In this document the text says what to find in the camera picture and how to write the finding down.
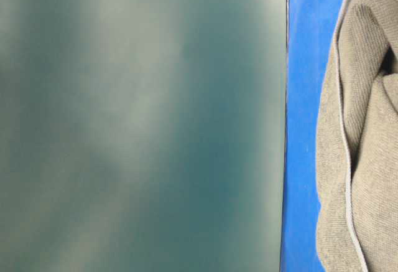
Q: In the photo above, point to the blue table mat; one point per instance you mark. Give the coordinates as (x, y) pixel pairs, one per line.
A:
(310, 26)

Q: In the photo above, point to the grey-green terry towel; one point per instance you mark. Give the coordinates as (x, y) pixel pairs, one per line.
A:
(356, 148)

